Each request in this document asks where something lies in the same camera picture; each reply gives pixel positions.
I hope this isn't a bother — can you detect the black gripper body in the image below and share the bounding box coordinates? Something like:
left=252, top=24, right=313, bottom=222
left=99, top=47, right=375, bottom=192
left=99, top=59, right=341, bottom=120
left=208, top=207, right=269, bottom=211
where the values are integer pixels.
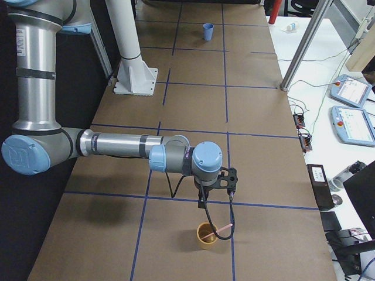
left=194, top=180, right=212, bottom=208

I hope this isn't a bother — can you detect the yellow cup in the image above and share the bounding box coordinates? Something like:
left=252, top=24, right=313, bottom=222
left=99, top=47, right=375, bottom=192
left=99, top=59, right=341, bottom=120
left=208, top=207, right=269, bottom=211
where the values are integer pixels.
left=196, top=222, right=218, bottom=250

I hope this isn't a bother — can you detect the pink chopstick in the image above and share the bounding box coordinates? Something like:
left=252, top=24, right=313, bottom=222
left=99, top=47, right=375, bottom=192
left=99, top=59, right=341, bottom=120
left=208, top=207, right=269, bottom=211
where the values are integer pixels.
left=202, top=223, right=233, bottom=239

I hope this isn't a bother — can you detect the blue cup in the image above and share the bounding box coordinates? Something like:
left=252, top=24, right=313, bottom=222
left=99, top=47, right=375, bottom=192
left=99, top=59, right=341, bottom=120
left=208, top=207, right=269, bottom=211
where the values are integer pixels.
left=203, top=23, right=214, bottom=41

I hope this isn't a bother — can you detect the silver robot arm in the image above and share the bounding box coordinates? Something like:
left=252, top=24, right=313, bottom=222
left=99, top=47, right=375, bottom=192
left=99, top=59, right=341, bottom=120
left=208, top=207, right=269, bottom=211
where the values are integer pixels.
left=1, top=1, right=224, bottom=208

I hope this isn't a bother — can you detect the near orange connector hub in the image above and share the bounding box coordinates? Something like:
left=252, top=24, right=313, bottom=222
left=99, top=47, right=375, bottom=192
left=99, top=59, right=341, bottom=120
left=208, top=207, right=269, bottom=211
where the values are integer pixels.
left=298, top=133, right=312, bottom=153

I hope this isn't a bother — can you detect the orange connector hub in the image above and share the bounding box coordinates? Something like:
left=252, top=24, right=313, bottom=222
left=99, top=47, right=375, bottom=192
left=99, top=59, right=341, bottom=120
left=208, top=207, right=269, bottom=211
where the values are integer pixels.
left=293, top=113, right=305, bottom=128
left=298, top=133, right=312, bottom=153

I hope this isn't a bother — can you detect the black box with label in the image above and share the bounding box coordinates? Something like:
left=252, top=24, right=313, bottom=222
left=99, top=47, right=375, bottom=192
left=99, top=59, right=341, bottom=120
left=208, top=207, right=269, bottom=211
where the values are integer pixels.
left=306, top=164, right=335, bottom=211

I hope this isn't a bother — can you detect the far orange connector hub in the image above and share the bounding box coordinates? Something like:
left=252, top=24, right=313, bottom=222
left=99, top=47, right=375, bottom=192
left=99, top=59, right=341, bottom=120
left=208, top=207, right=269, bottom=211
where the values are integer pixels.
left=293, top=113, right=305, bottom=128

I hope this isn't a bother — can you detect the black monitor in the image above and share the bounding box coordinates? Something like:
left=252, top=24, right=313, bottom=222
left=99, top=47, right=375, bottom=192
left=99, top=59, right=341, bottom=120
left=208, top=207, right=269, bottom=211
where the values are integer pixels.
left=343, top=162, right=375, bottom=238

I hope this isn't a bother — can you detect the near teach pendant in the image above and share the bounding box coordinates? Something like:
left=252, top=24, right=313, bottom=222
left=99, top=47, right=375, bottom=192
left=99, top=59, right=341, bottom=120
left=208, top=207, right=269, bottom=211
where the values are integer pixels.
left=330, top=106, right=374, bottom=147

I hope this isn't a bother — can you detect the teach pendant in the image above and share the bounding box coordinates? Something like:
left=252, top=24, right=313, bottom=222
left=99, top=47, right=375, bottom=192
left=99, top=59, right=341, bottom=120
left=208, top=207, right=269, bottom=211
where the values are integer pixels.
left=330, top=74, right=372, bottom=108
left=330, top=106, right=374, bottom=147

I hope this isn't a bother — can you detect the far teach pendant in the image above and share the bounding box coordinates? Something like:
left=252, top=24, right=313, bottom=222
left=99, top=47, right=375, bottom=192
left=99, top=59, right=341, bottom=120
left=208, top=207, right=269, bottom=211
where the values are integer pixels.
left=330, top=74, right=372, bottom=108

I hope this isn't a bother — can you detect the white bottle on paper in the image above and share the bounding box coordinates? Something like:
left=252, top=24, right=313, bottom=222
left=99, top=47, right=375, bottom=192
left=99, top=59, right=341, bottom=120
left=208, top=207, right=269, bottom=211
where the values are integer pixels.
left=281, top=22, right=299, bottom=33

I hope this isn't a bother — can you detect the red cylinder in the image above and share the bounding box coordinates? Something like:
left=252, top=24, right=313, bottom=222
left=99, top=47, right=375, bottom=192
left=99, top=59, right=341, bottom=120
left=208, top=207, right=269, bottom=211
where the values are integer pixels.
left=268, top=0, right=282, bottom=25

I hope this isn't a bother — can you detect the wooden board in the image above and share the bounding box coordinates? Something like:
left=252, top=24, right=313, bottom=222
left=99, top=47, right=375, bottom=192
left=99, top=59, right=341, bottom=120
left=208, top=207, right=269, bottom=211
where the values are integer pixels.
left=346, top=16, right=374, bottom=72

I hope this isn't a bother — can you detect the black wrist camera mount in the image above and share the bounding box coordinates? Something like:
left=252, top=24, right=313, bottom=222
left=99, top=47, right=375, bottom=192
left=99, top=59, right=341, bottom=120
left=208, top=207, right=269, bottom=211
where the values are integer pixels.
left=210, top=167, right=238, bottom=196

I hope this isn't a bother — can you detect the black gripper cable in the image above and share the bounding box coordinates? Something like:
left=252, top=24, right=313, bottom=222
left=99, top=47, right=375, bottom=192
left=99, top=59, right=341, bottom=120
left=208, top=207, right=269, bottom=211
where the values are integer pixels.
left=165, top=172, right=237, bottom=240

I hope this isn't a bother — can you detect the white pedestal column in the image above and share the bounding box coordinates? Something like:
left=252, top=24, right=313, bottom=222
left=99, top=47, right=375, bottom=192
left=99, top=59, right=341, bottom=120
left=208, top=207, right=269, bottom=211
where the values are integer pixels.
left=106, top=0, right=158, bottom=96

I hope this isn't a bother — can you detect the aluminium frame post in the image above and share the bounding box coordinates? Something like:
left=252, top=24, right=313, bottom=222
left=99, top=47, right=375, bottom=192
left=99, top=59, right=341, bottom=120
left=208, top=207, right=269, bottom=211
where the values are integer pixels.
left=280, top=0, right=333, bottom=91

